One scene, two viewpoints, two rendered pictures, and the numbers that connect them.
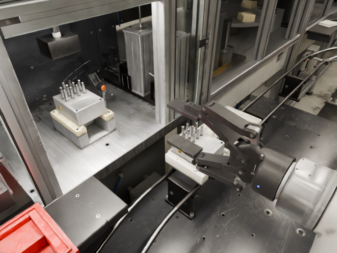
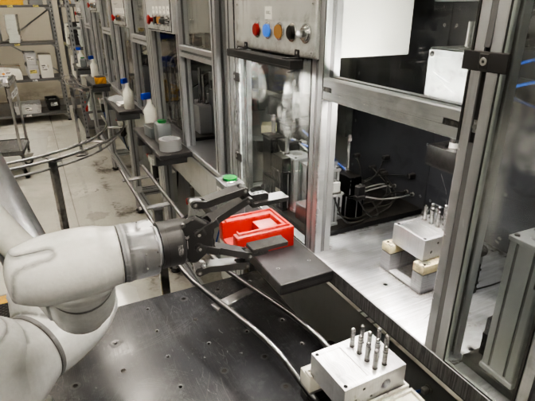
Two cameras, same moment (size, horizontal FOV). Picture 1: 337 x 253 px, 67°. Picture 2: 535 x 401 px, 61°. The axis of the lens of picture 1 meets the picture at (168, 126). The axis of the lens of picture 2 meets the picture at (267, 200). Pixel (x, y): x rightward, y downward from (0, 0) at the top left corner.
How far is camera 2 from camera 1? 0.96 m
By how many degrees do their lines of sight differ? 92
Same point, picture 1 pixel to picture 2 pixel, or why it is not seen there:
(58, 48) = (434, 155)
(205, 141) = (356, 368)
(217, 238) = not seen: outside the picture
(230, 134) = (216, 213)
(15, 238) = (269, 223)
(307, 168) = (142, 223)
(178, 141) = (272, 239)
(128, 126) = (425, 306)
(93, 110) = (409, 240)
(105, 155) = (364, 280)
